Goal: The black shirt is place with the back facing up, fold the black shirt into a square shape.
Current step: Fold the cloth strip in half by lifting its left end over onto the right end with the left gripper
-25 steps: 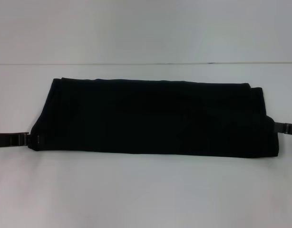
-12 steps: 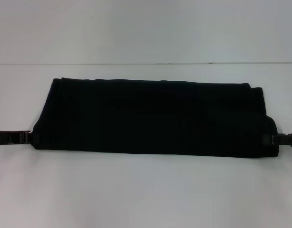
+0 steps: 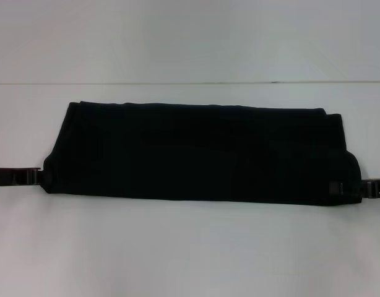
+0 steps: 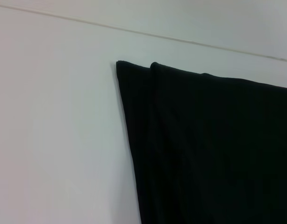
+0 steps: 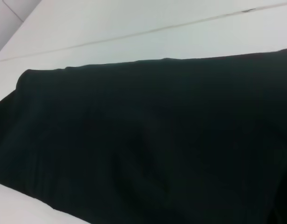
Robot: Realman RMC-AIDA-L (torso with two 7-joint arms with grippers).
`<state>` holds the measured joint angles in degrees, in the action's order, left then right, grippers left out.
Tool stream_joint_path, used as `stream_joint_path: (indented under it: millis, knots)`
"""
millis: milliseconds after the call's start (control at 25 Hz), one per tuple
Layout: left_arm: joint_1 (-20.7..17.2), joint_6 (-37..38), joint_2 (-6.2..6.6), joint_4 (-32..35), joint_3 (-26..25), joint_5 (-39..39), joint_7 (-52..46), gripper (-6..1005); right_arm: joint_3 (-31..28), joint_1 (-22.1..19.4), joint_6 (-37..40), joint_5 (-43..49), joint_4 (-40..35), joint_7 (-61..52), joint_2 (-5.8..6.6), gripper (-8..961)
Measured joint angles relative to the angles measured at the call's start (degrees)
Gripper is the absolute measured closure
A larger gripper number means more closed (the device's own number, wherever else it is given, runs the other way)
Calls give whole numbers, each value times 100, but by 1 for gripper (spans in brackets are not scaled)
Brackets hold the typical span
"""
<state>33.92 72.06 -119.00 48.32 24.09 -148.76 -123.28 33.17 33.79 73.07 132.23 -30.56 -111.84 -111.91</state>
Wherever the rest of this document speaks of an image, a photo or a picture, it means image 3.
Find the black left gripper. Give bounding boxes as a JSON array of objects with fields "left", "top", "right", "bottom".
[{"left": 0, "top": 166, "right": 52, "bottom": 188}]

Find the black t-shirt with FREE print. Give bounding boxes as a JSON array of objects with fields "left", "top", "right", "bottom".
[{"left": 41, "top": 99, "right": 363, "bottom": 207}]

